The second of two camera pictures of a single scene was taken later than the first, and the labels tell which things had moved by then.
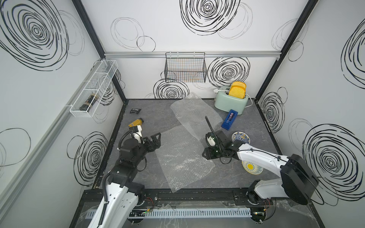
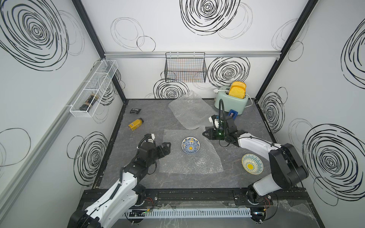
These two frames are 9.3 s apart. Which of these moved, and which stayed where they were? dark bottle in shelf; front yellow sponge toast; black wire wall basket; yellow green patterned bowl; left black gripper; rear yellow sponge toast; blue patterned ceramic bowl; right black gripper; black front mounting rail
Moved: right black gripper; left black gripper; blue patterned ceramic bowl
Stayed: black wire wall basket; dark bottle in shelf; front yellow sponge toast; black front mounting rail; yellow green patterned bowl; rear yellow sponge toast
